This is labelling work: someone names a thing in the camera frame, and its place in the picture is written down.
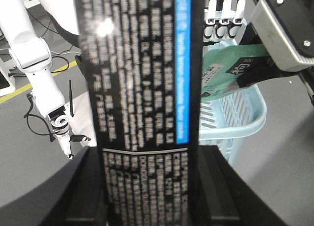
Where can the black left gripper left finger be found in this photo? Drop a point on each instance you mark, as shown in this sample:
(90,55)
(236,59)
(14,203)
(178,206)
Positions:
(83,202)

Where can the white robot hand holding basket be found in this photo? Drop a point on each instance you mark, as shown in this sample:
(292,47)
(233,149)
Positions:
(221,22)

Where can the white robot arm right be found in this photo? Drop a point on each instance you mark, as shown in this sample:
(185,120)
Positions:
(31,53)

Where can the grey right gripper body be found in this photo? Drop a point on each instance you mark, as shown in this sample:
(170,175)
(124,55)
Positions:
(286,28)

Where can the light blue plastic basket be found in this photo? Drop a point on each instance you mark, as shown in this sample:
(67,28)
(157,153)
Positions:
(226,121)

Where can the black Franzzi cookie box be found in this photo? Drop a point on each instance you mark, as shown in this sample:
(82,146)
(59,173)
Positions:
(143,61)

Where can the teal goji berry bag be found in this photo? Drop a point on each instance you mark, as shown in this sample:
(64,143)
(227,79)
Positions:
(222,67)

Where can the white robot hand open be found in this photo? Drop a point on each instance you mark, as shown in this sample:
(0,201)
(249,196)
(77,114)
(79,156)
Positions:
(61,128)

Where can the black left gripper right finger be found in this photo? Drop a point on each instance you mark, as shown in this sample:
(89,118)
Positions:
(223,198)

